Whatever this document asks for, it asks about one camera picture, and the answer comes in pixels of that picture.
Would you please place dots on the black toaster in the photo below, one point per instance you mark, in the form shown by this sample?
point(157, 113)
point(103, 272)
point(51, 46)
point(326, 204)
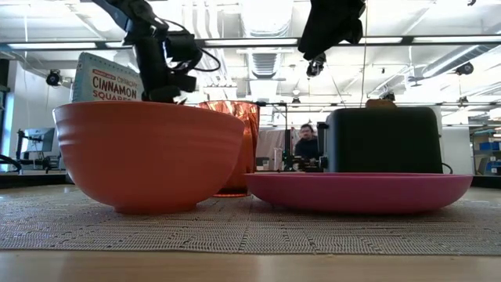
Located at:
point(383, 141)

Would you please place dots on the cinnamon squares cereal box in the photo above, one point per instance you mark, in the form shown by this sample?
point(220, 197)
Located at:
point(102, 84)

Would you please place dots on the black slanted bar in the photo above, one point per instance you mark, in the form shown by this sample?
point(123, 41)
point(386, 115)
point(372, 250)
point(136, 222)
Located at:
point(11, 160)

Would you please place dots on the grey background monitor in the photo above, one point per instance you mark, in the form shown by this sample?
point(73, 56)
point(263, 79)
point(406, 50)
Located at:
point(39, 139)

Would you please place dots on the brown toast slice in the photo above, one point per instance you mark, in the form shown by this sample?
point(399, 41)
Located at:
point(380, 103)

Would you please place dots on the person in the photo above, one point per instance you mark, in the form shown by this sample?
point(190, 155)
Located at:
point(307, 149)

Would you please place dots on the black ceiling spotlight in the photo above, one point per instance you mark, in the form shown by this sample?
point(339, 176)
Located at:
point(464, 69)
point(387, 96)
point(53, 77)

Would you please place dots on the orange bowl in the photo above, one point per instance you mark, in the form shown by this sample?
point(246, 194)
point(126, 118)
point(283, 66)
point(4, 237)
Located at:
point(148, 156)

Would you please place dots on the background storage shelf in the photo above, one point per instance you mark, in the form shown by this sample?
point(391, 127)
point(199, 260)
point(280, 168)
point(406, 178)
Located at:
point(489, 156)

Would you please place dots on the orange patterned glass tumbler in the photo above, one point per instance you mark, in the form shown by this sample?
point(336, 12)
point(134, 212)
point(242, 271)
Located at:
point(248, 137)

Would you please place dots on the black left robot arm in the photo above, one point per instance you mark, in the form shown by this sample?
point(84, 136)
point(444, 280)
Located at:
point(137, 15)

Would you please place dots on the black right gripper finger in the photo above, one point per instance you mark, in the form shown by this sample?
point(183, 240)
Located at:
point(311, 45)

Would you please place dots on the black overhead camera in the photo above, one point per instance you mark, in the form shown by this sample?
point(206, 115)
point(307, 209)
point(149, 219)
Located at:
point(316, 66)

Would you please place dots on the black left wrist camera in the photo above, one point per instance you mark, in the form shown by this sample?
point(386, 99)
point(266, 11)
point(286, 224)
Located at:
point(183, 47)

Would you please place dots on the pink plate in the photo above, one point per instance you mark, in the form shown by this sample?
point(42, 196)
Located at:
point(352, 194)

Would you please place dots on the grey woven placemat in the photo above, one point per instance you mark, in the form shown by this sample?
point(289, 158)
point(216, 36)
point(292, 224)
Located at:
point(250, 231)

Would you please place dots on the black overhead beam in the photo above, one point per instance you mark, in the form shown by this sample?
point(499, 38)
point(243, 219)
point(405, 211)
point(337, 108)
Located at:
point(407, 40)

